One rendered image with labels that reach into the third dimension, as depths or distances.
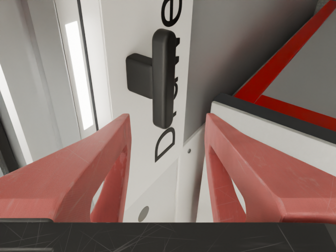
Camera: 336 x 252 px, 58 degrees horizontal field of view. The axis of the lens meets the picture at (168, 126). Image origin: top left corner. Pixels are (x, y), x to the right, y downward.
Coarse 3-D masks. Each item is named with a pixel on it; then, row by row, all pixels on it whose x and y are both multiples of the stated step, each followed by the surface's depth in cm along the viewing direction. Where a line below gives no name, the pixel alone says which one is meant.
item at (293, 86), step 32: (320, 32) 62; (288, 64) 50; (320, 64) 50; (224, 96) 39; (256, 96) 41; (288, 96) 42; (320, 96) 42; (256, 128) 36; (288, 128) 34; (320, 128) 34; (320, 160) 33
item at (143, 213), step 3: (144, 207) 38; (147, 207) 38; (141, 210) 37; (144, 210) 38; (147, 210) 39; (141, 213) 37; (144, 213) 38; (138, 216) 37; (141, 216) 38; (144, 216) 39; (138, 219) 37; (141, 219) 38
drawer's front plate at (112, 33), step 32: (96, 0) 18; (128, 0) 20; (160, 0) 22; (192, 0) 26; (96, 32) 19; (128, 32) 21; (96, 64) 20; (96, 96) 22; (128, 96) 23; (160, 128) 30; (160, 160) 32; (128, 192) 29
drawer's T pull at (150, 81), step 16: (160, 32) 19; (160, 48) 19; (128, 64) 21; (144, 64) 20; (160, 64) 19; (128, 80) 22; (144, 80) 21; (160, 80) 20; (144, 96) 22; (160, 96) 21; (160, 112) 22
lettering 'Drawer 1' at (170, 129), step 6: (168, 0) 23; (180, 0) 24; (162, 6) 23; (180, 6) 25; (162, 12) 23; (180, 12) 25; (162, 18) 23; (174, 18) 25; (168, 24) 24; (174, 78) 28; (174, 84) 29; (174, 96) 30; (174, 114) 31; (174, 132) 33; (174, 138) 33; (156, 144) 30; (156, 150) 30; (156, 156) 31
